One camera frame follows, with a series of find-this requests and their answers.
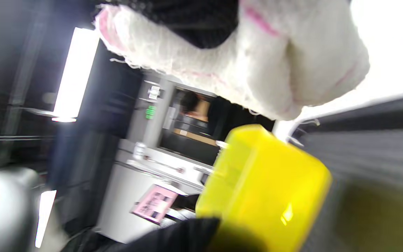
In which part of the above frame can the person's right hand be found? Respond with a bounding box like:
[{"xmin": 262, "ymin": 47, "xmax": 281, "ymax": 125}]
[{"xmin": 118, "ymin": 0, "xmax": 240, "ymax": 49}]

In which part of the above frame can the person's left hand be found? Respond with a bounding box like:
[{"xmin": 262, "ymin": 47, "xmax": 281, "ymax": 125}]
[{"xmin": 62, "ymin": 217, "xmax": 223, "ymax": 252}]

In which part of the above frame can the white pink dish cloth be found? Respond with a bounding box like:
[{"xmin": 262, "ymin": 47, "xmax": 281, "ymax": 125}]
[{"xmin": 95, "ymin": 0, "xmax": 370, "ymax": 121}]

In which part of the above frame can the amber yellow plastic food container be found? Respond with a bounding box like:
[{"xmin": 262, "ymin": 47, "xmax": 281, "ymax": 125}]
[{"xmin": 195, "ymin": 124, "xmax": 333, "ymax": 252}]

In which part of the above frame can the monitor on stand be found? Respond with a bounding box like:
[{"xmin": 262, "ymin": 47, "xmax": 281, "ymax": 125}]
[{"xmin": 130, "ymin": 185, "xmax": 179, "ymax": 224}]

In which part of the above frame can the ceiling light panel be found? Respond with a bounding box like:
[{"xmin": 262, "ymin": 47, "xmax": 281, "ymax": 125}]
[{"xmin": 52, "ymin": 27, "xmax": 100, "ymax": 123}]

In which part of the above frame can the black plastic tray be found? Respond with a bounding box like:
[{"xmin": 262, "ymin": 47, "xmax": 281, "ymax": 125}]
[{"xmin": 292, "ymin": 91, "xmax": 403, "ymax": 252}]

